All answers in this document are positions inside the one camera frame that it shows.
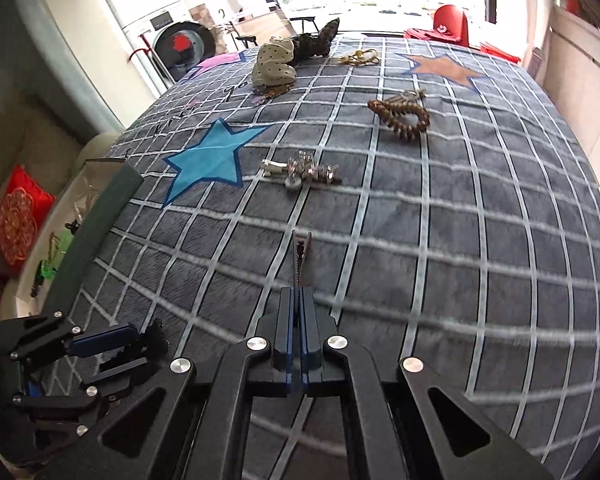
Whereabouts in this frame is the red chair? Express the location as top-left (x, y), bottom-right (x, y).
top-left (405, 4), bottom-right (473, 46)

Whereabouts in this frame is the silver oval hair clip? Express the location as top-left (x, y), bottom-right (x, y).
top-left (382, 88), bottom-right (427, 106)

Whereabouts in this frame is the dark leopard hair bow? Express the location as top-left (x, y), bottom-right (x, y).
top-left (290, 17), bottom-right (341, 61)

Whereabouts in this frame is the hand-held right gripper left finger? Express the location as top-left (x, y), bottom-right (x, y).
top-left (35, 287), bottom-right (301, 480)

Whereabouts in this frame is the cream long cabinet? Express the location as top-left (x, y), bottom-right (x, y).
top-left (535, 5), bottom-right (600, 126)

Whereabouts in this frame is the silver rhinestone hair clip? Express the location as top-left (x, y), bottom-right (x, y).
top-left (261, 151), bottom-right (343, 192)

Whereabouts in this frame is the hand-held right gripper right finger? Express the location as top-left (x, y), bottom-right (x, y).
top-left (300, 287), bottom-right (556, 480)

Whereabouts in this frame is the green hair clip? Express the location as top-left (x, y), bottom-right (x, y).
top-left (30, 257), bottom-right (61, 296)

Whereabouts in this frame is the white washing machine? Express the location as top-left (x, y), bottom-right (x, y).
top-left (122, 2), bottom-right (218, 96)

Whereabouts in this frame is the black chair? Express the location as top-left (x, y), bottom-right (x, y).
top-left (292, 14), bottom-right (321, 36)

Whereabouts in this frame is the wooden table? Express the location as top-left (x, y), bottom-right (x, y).
top-left (230, 7), bottom-right (298, 36)

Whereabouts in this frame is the red patterned cushion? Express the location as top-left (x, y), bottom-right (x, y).
top-left (0, 164), bottom-right (56, 273)

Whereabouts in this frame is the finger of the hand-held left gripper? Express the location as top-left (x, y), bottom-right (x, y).
top-left (10, 357), bottom-right (163, 436)
top-left (0, 311), bottom-right (137, 361)

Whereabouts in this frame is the red bucket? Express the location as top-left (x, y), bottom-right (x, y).
top-left (480, 42), bottom-right (523, 63)

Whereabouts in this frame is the cream polka-dot hair bow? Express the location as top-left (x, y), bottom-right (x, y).
top-left (251, 36), bottom-right (297, 88)

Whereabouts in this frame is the brown coil hair tie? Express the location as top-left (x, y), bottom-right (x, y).
top-left (367, 99), bottom-right (431, 143)

